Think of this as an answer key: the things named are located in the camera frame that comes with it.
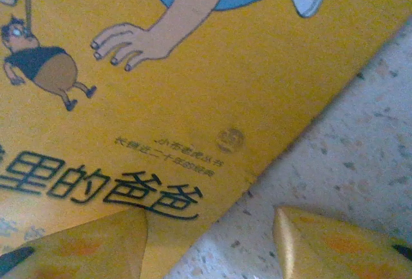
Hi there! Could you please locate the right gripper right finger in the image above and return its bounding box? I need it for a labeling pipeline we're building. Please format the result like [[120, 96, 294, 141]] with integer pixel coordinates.
[[273, 207, 412, 279]]

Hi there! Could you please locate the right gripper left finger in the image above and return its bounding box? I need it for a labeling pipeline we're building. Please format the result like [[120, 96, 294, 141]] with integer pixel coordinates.
[[0, 208, 149, 279]]

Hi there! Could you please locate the yellow book blue-shirt boy cover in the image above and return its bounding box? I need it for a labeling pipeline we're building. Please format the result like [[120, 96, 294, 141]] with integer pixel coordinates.
[[0, 0, 412, 275]]

